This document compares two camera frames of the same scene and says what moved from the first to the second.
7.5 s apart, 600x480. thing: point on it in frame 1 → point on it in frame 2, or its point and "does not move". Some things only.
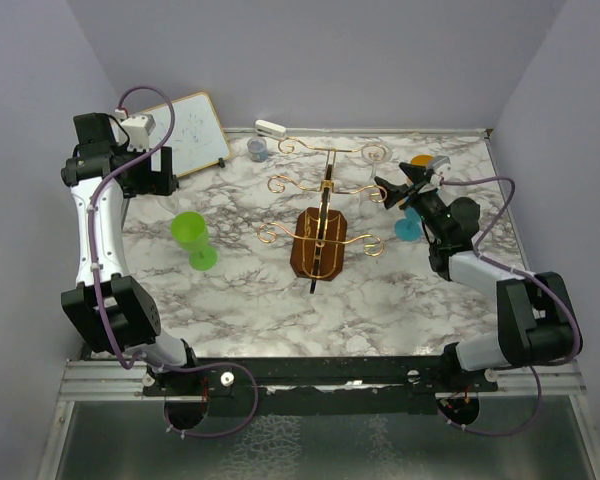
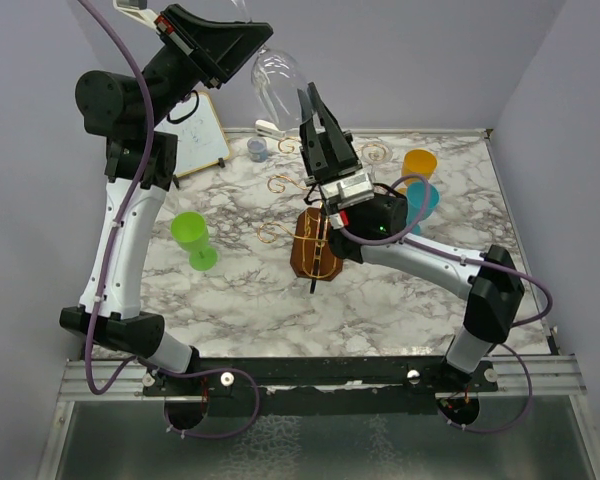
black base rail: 318,386 does not move
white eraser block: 268,128 does not move
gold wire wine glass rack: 320,233 does not move
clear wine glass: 374,153 does not move
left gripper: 154,182 → 212,49
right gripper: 394,192 → 325,156
